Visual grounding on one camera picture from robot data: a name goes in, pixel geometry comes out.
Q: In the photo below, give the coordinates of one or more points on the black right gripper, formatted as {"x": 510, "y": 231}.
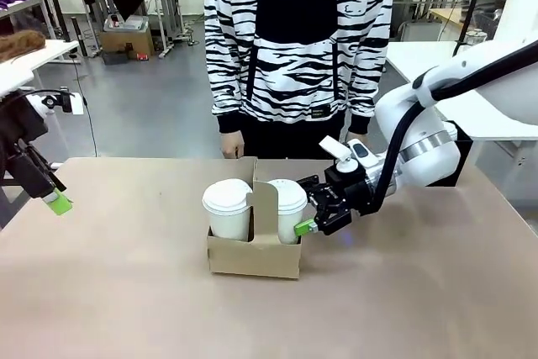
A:
{"x": 355, "y": 188}

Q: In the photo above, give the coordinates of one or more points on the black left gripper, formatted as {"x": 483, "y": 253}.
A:
{"x": 21, "y": 123}

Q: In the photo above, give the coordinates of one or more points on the brown cardboard cup carrier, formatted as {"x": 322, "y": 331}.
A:
{"x": 252, "y": 258}

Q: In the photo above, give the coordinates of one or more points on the person's right forearm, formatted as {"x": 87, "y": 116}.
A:
{"x": 225, "y": 90}

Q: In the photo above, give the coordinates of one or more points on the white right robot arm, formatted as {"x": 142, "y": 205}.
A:
{"x": 420, "y": 123}

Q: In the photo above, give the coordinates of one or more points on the person's left forearm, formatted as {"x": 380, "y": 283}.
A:
{"x": 370, "y": 86}

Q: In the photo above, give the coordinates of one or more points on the white plastic cup lid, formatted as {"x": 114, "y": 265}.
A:
{"x": 287, "y": 195}
{"x": 227, "y": 195}

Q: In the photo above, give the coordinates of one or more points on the person's right hand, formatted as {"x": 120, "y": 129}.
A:
{"x": 232, "y": 145}

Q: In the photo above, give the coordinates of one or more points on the black trousers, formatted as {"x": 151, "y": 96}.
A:
{"x": 294, "y": 140}

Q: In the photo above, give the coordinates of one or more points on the white side table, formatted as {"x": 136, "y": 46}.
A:
{"x": 29, "y": 62}

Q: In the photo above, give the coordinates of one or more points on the brown furry bundle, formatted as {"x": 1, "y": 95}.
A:
{"x": 19, "y": 45}

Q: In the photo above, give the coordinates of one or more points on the small black floor box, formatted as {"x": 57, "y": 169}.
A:
{"x": 115, "y": 58}

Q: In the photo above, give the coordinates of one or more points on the zebra striped hoodie torso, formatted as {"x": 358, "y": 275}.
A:
{"x": 298, "y": 39}

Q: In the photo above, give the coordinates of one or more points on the cardboard box on floor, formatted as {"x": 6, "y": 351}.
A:
{"x": 126, "y": 43}

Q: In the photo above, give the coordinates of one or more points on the large white work table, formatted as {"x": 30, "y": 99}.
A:
{"x": 420, "y": 56}

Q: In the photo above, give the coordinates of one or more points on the black tripod pole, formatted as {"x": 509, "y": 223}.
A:
{"x": 54, "y": 1}

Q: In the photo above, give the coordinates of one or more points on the grey lidded plastic box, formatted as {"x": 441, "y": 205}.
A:
{"x": 132, "y": 24}

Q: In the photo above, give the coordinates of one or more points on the black stand pole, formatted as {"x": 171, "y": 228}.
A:
{"x": 473, "y": 1}

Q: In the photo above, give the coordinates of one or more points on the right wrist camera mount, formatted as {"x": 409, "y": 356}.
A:
{"x": 340, "y": 157}

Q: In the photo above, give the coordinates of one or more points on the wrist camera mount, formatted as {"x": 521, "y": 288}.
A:
{"x": 59, "y": 102}
{"x": 340, "y": 157}

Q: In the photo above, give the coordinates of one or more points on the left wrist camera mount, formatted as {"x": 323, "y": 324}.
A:
{"x": 59, "y": 102}

